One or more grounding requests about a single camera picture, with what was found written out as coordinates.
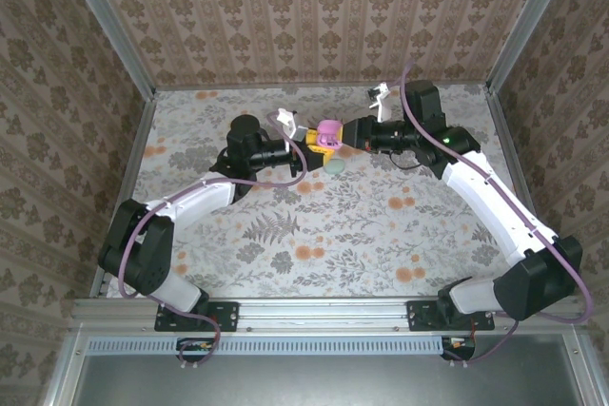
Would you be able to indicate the mint green earbud charging case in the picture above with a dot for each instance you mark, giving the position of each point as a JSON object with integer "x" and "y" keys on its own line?
{"x": 334, "y": 167}

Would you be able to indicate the pink earbud charging case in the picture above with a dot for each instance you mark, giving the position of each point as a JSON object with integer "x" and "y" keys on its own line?
{"x": 330, "y": 128}

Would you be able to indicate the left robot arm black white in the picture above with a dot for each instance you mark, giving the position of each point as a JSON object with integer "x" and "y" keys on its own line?
{"x": 143, "y": 244}

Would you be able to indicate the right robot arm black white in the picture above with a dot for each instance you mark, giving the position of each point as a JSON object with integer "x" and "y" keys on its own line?
{"x": 495, "y": 206}

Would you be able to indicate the floral patterned table cloth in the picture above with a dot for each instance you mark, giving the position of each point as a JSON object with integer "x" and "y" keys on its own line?
{"x": 333, "y": 244}

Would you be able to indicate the black wiring terminal box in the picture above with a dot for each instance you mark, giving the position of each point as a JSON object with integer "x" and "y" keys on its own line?
{"x": 457, "y": 353}
{"x": 186, "y": 353}

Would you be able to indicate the grey sheet metal panel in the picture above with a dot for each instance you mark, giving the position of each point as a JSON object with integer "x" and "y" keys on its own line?
{"x": 309, "y": 382}

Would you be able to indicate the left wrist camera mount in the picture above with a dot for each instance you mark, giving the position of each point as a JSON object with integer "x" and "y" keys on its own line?
{"x": 300, "y": 132}

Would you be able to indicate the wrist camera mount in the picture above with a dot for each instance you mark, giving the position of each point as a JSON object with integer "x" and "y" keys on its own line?
{"x": 383, "y": 109}
{"x": 300, "y": 132}

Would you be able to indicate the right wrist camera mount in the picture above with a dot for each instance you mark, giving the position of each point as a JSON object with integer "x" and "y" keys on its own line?
{"x": 383, "y": 109}

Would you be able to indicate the aluminium side rail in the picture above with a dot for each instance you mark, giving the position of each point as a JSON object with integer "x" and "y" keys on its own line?
{"x": 511, "y": 149}
{"x": 131, "y": 163}

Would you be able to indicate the aluminium frame post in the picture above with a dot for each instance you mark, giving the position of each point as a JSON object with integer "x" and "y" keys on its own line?
{"x": 529, "y": 21}
{"x": 108, "y": 25}

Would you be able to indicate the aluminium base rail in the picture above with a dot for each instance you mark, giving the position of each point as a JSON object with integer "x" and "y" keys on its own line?
{"x": 323, "y": 313}

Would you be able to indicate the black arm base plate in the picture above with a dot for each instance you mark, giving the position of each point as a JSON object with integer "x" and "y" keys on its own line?
{"x": 228, "y": 315}
{"x": 416, "y": 315}

